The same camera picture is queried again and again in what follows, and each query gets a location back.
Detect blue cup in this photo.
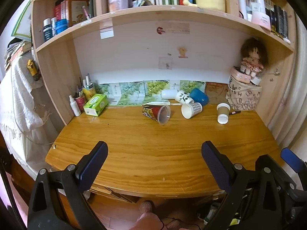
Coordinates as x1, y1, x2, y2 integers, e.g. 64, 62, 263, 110
189, 88, 209, 106

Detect brown-haired rag doll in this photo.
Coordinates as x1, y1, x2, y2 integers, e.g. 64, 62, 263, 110
240, 37, 268, 80

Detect letter-patterned fabric basket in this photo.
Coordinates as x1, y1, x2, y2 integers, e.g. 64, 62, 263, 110
226, 75, 262, 111

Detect white lace cloth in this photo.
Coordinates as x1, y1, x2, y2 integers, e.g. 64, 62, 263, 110
0, 54, 53, 148

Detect person's slippered foot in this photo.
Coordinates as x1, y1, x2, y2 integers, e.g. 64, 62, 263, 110
139, 200, 154, 214

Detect stack of papers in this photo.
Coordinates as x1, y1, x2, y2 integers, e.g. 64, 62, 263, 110
4, 40, 33, 70

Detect brown paper cup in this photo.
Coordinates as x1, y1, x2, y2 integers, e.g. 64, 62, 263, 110
216, 103, 231, 125

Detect blue round jar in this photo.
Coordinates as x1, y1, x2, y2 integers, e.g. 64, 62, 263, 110
55, 18, 69, 35

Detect white paper label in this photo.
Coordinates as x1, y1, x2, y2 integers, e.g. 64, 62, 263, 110
99, 19, 114, 40

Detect pink round box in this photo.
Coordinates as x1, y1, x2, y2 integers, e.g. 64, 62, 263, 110
229, 66, 252, 84

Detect dark blue bottle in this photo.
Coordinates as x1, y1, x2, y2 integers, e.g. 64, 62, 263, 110
43, 18, 52, 42

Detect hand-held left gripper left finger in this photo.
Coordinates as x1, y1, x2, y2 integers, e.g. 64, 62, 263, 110
27, 141, 108, 230

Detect pink cosmetic tube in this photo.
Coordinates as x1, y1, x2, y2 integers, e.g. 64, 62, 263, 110
250, 13, 272, 30

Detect green pen holder with markers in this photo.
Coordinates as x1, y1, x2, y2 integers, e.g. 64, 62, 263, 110
82, 73, 97, 101

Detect plain white cup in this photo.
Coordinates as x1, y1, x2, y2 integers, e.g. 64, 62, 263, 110
161, 90, 178, 100

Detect pink pen holder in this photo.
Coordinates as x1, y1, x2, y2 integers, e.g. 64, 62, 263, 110
74, 84, 86, 112

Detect red patterned paper cup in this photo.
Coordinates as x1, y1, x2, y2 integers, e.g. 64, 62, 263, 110
142, 104, 171, 126

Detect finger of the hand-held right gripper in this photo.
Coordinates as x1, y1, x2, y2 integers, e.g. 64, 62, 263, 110
273, 148, 307, 198

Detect orange box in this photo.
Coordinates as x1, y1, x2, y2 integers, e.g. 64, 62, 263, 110
64, 0, 91, 27

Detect red books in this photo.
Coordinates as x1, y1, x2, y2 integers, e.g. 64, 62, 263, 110
53, 1, 67, 21

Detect green-framed picture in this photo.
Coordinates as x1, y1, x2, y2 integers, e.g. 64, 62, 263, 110
12, 0, 33, 42

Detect person's knee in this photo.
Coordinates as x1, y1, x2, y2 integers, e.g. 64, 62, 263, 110
136, 211, 165, 230

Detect wooden bookshelf hutch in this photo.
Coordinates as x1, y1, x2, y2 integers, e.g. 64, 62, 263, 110
31, 0, 298, 131

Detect clear adhesive wall hook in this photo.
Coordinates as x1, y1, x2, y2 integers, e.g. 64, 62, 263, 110
158, 56, 173, 70

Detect white panda mug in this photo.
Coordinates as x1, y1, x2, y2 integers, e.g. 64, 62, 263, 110
175, 90, 194, 105

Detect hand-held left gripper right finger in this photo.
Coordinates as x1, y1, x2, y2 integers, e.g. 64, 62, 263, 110
201, 140, 281, 230

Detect checkered paper cup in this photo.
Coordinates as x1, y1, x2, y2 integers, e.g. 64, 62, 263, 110
181, 102, 203, 119

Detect green tissue box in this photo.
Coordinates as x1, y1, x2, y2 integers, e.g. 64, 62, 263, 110
83, 93, 108, 117

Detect yellow hanging toy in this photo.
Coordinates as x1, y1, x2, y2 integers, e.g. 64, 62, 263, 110
26, 59, 40, 81

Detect clutter under desk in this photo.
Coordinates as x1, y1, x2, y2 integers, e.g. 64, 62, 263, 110
195, 195, 243, 230

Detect row of cosmetic bottles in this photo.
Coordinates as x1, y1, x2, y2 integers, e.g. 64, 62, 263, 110
236, 0, 292, 45

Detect white spray bottle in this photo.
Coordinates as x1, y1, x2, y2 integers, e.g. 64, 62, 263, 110
68, 95, 82, 117

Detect brown cardboard sheet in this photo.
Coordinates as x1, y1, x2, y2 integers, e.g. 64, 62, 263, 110
205, 82, 230, 104

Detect leaf print wall strip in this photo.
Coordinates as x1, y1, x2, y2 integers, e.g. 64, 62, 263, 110
97, 80, 207, 106

